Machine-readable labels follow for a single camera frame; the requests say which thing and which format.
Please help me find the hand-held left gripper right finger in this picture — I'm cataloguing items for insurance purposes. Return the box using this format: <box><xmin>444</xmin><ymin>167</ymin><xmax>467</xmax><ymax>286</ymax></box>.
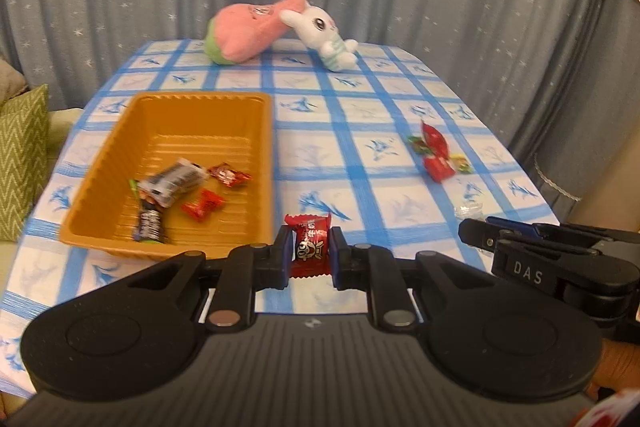
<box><xmin>330</xmin><ymin>227</ymin><xmax>506</xmax><ymax>330</ymax></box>

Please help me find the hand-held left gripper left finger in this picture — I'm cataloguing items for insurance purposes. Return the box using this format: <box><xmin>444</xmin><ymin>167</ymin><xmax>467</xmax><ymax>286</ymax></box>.
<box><xmin>115</xmin><ymin>226</ymin><xmax>297</xmax><ymax>333</ymax></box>

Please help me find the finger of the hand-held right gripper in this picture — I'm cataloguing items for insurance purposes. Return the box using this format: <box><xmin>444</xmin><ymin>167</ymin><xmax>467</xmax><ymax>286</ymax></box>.
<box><xmin>486</xmin><ymin>216</ymin><xmax>563</xmax><ymax>242</ymax></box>
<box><xmin>458</xmin><ymin>218</ymin><xmax>506</xmax><ymax>254</ymax></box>

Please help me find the red candy with white ends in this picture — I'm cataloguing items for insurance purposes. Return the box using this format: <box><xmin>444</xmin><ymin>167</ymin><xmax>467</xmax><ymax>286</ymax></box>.
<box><xmin>284</xmin><ymin>213</ymin><xmax>333</xmax><ymax>280</ymax></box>

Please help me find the clear candy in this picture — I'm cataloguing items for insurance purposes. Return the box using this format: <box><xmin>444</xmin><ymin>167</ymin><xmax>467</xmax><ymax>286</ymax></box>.
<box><xmin>454</xmin><ymin>202</ymin><xmax>485</xmax><ymax>223</ymax></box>

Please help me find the small red snack packet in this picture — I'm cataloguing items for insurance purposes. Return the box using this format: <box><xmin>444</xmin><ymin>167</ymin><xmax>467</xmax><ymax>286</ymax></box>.
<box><xmin>181</xmin><ymin>188</ymin><xmax>224</xmax><ymax>223</ymax></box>
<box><xmin>207</xmin><ymin>163</ymin><xmax>253</xmax><ymax>188</ymax></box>

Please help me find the black and white snack packet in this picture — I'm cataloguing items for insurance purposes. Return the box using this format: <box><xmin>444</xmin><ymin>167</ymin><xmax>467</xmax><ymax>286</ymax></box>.
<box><xmin>137</xmin><ymin>158</ymin><xmax>210</xmax><ymax>208</ymax></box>

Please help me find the black green snack packet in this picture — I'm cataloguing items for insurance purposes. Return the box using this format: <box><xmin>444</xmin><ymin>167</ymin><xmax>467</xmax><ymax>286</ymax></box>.
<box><xmin>129</xmin><ymin>178</ymin><xmax>171</xmax><ymax>245</ymax></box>

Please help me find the orange plastic tray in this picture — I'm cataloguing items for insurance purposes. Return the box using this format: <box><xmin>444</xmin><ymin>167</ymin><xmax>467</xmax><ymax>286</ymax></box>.
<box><xmin>59</xmin><ymin>92</ymin><xmax>275</xmax><ymax>260</ymax></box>

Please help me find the person's right hand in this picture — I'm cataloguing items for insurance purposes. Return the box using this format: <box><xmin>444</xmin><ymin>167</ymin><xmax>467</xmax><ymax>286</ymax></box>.
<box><xmin>595</xmin><ymin>338</ymin><xmax>640</xmax><ymax>400</ymax></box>

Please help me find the blue checked tablecloth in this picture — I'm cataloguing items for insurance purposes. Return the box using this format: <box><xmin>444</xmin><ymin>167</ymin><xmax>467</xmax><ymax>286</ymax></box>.
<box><xmin>0</xmin><ymin>38</ymin><xmax>561</xmax><ymax>403</ymax></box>

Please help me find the person's red white garment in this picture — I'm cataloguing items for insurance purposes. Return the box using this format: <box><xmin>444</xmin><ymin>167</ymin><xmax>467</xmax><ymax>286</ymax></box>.
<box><xmin>572</xmin><ymin>387</ymin><xmax>640</xmax><ymax>427</ymax></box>

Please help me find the blue lace-trimmed cover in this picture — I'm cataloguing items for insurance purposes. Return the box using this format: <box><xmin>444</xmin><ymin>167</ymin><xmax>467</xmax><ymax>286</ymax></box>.
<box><xmin>530</xmin><ymin>0</ymin><xmax>640</xmax><ymax>228</ymax></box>

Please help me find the white rabbit plush toy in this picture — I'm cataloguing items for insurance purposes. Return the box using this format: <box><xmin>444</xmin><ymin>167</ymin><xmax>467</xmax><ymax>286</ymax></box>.
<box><xmin>279</xmin><ymin>2</ymin><xmax>359</xmax><ymax>72</ymax></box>

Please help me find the pink plush toy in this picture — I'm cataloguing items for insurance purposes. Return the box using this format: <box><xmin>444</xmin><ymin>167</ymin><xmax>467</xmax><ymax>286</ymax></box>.
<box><xmin>204</xmin><ymin>0</ymin><xmax>310</xmax><ymax>66</ymax></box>

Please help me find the green zigzag pillow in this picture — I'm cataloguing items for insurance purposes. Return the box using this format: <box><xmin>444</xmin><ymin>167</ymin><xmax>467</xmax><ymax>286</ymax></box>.
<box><xmin>0</xmin><ymin>84</ymin><xmax>50</xmax><ymax>243</ymax></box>

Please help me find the beige pillow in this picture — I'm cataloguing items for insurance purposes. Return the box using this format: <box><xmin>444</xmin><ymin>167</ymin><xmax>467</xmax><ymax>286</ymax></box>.
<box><xmin>0</xmin><ymin>57</ymin><xmax>26</xmax><ymax>100</ymax></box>

